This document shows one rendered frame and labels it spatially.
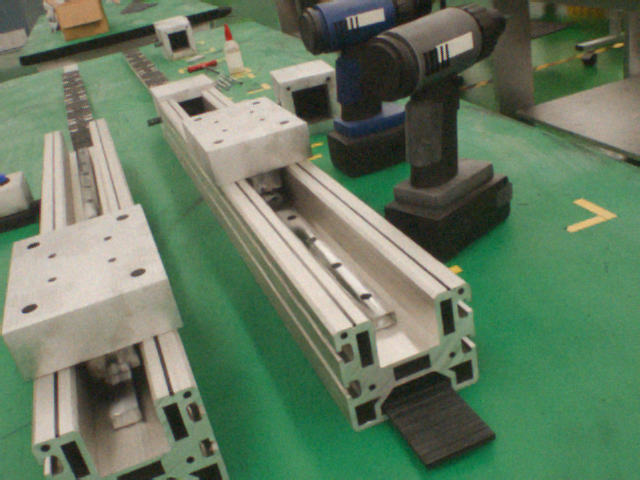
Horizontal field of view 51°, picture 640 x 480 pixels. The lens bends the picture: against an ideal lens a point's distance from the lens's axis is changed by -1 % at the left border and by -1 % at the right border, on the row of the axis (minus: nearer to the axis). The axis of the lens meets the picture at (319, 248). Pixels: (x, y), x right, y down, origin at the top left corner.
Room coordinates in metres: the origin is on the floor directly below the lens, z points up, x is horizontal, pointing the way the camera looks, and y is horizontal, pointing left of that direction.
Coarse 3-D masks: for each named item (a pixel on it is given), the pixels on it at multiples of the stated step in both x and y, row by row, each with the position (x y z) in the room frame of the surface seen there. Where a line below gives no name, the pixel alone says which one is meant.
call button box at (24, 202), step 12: (12, 180) 0.94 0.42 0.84; (24, 180) 0.97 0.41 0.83; (0, 192) 0.91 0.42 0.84; (12, 192) 0.91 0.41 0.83; (24, 192) 0.92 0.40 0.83; (0, 204) 0.90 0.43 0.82; (12, 204) 0.91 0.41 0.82; (24, 204) 0.91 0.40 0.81; (36, 204) 0.94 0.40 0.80; (0, 216) 0.90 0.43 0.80; (12, 216) 0.91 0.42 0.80; (24, 216) 0.91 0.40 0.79; (0, 228) 0.90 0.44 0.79; (12, 228) 0.90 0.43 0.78
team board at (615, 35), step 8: (616, 16) 3.83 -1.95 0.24; (616, 24) 3.82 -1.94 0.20; (616, 32) 3.82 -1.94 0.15; (600, 40) 3.82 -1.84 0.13; (608, 40) 3.81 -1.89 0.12; (616, 40) 3.82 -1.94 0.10; (576, 48) 3.82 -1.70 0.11; (584, 48) 3.77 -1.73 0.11; (592, 48) 3.80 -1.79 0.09; (584, 56) 3.78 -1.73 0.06; (592, 56) 3.77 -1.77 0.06; (584, 64) 3.80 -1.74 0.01; (592, 64) 3.77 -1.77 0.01
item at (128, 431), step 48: (48, 144) 1.01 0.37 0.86; (96, 144) 0.94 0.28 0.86; (48, 192) 0.77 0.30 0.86; (96, 192) 0.82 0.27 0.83; (48, 384) 0.36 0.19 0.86; (96, 384) 0.41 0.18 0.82; (144, 384) 0.40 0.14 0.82; (192, 384) 0.33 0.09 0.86; (48, 432) 0.31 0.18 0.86; (96, 432) 0.36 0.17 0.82; (144, 432) 0.35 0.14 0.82; (192, 432) 0.33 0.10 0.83
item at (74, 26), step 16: (48, 0) 3.30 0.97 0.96; (80, 0) 3.52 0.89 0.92; (96, 0) 3.24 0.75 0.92; (112, 0) 3.29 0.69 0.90; (64, 16) 3.19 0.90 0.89; (80, 16) 3.20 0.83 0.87; (96, 16) 3.21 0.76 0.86; (64, 32) 3.21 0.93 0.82; (80, 32) 3.22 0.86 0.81; (96, 32) 3.24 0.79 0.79
